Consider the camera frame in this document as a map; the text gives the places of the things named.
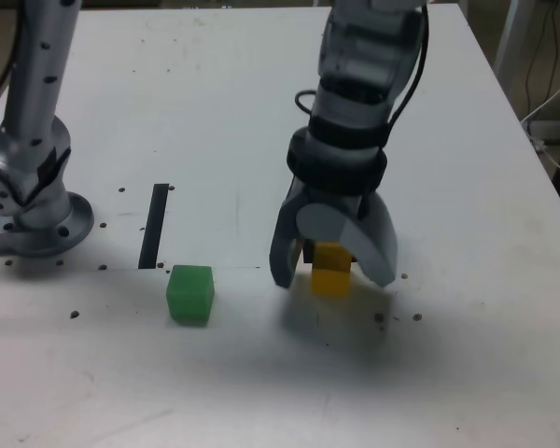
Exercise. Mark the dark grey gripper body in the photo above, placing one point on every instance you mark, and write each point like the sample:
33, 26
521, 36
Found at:
336, 200

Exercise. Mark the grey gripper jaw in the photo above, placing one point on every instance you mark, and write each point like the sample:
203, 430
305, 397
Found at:
373, 247
282, 252

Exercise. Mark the yellow cube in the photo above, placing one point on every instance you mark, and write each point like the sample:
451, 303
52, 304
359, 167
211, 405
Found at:
330, 275

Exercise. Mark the green cube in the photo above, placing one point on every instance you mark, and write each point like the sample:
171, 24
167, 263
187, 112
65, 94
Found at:
190, 294

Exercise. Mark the black tape square outline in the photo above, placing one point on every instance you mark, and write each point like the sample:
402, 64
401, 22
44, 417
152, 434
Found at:
309, 252

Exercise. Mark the black tape strip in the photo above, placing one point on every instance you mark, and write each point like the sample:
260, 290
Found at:
153, 228

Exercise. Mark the white metal post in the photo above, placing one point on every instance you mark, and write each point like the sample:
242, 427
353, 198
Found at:
506, 37

